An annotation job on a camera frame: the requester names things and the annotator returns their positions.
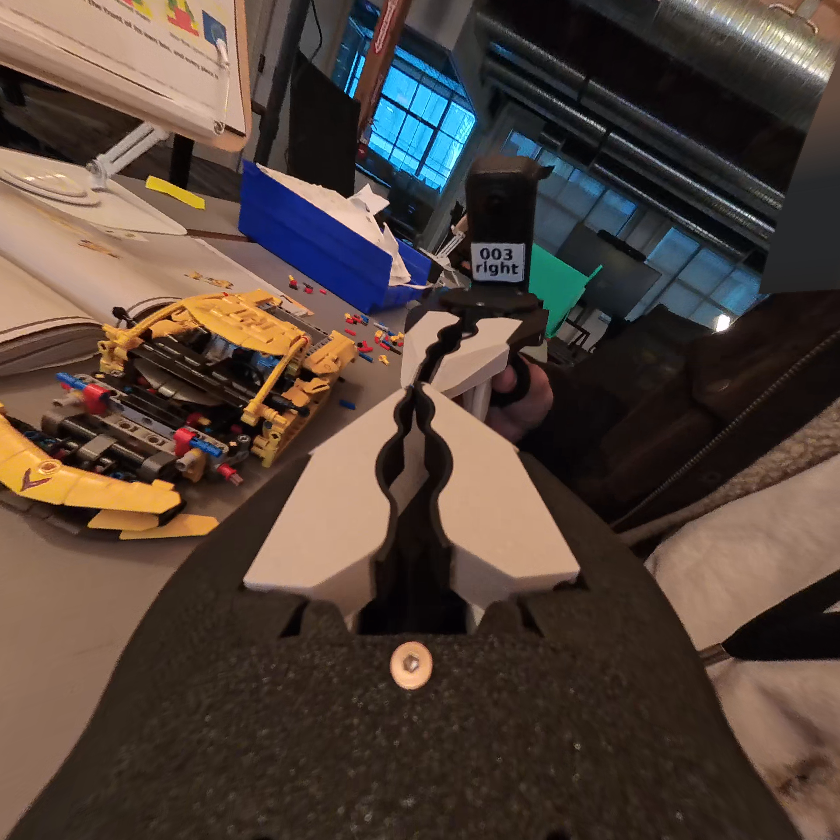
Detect white crumpled papers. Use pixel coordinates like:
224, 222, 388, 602
256, 164, 432, 291

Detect grey desk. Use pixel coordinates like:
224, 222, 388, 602
0, 147, 421, 821

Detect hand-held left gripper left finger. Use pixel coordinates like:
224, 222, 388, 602
243, 385, 416, 634

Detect silver ventilation duct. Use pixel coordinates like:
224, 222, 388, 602
656, 0, 840, 120

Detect blue storage bin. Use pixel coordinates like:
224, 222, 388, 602
238, 159, 434, 315

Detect scatter of small coloured pins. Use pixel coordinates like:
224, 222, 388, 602
287, 274, 409, 411

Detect person's fleece-lined jacket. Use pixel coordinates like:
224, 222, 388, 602
617, 400, 840, 562

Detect wooden articulated stand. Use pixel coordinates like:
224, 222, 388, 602
433, 223, 471, 290

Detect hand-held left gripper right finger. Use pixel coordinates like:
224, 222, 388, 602
417, 382, 582, 627

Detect yellow paper strip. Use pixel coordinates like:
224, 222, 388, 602
146, 175, 206, 211

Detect brown hanging banner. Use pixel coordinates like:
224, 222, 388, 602
356, 0, 413, 147

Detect black strap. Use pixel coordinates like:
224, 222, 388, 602
697, 570, 840, 665

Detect person's white sweater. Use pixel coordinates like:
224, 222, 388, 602
646, 453, 840, 840

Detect black monitor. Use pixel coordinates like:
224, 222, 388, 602
558, 223, 664, 322

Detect instruction booklet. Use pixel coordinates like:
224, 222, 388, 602
0, 190, 316, 378

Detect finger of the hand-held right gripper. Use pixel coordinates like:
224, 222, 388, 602
400, 308, 460, 388
427, 318, 517, 398

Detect yellow toy brick car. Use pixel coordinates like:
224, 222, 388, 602
0, 289, 361, 542

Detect black upright panel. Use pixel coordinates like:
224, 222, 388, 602
287, 52, 360, 199

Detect person's right hand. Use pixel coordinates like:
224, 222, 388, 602
487, 357, 557, 445

